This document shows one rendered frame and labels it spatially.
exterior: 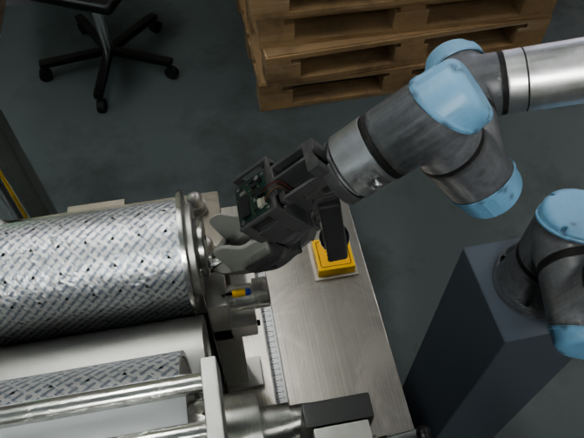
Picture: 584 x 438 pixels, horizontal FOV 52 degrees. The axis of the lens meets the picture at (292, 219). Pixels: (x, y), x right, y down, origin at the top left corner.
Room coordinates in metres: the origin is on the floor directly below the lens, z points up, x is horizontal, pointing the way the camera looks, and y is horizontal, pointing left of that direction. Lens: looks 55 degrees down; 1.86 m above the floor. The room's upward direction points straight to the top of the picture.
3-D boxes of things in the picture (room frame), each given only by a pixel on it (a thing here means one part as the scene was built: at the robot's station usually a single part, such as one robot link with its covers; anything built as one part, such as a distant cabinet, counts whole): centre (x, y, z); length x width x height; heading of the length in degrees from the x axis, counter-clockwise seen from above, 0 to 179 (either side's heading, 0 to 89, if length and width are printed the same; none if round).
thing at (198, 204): (0.61, 0.17, 1.05); 0.04 x 0.04 x 0.04
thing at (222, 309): (0.36, 0.08, 1.05); 0.06 x 0.05 x 0.31; 100
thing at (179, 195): (0.39, 0.13, 1.25); 0.15 x 0.01 x 0.15; 10
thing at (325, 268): (0.59, -0.08, 0.91); 0.07 x 0.07 x 0.02; 10
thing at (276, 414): (0.16, 0.00, 1.34); 0.06 x 0.03 x 0.03; 100
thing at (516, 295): (0.54, -0.45, 0.95); 0.15 x 0.15 x 0.10
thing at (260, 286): (0.37, 0.04, 1.18); 0.04 x 0.02 x 0.04; 10
